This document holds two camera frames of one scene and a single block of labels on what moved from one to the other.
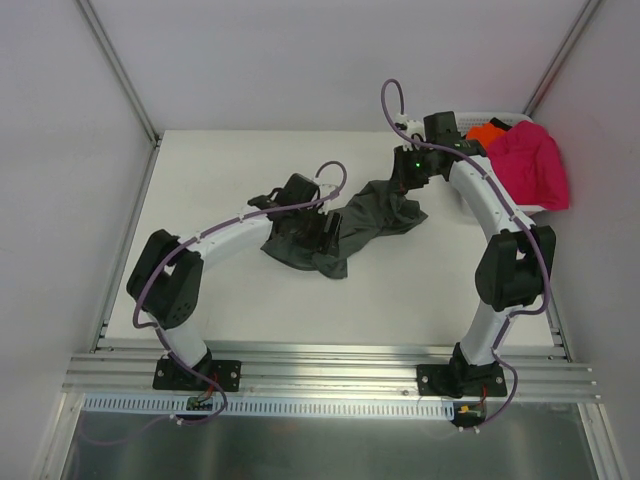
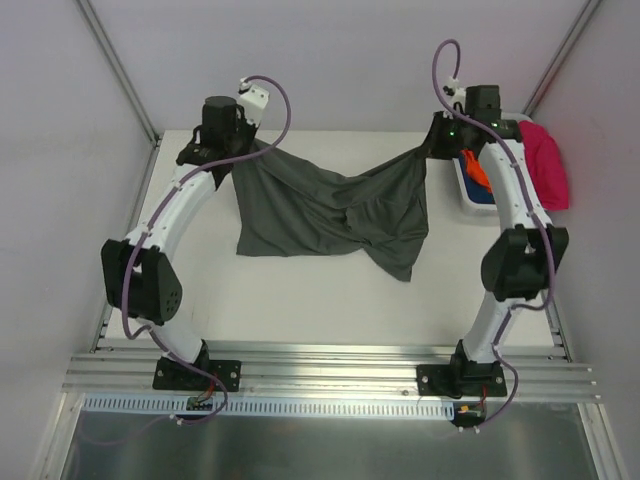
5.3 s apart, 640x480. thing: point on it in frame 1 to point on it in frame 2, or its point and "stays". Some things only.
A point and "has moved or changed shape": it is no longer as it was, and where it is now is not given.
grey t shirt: x=383 y=206 has moved or changed shape
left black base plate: x=226 y=373 stays
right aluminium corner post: x=562 y=57 stays
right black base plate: x=459 y=380 stays
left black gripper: x=329 y=233 to x=245 y=135
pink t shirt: x=530 y=164 stays
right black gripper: x=405 y=176 to x=437 y=138
